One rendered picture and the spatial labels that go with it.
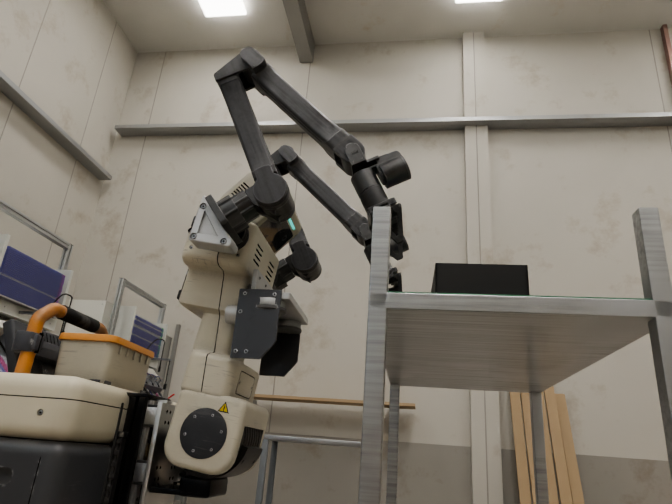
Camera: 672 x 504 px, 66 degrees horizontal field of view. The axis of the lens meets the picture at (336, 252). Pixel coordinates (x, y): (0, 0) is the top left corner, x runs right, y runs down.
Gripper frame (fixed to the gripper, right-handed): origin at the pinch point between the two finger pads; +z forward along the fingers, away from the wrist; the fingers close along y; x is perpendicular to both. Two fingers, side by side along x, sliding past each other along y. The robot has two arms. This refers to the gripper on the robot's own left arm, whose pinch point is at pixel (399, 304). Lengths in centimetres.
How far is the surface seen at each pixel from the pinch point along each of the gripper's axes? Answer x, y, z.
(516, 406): -118, 441, 31
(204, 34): 38, 437, -631
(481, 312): -3, -66, 24
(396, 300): 8, -66, 17
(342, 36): -152, 450, -537
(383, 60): -192, 464, -478
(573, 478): -130, 424, 110
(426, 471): -5, 467, 53
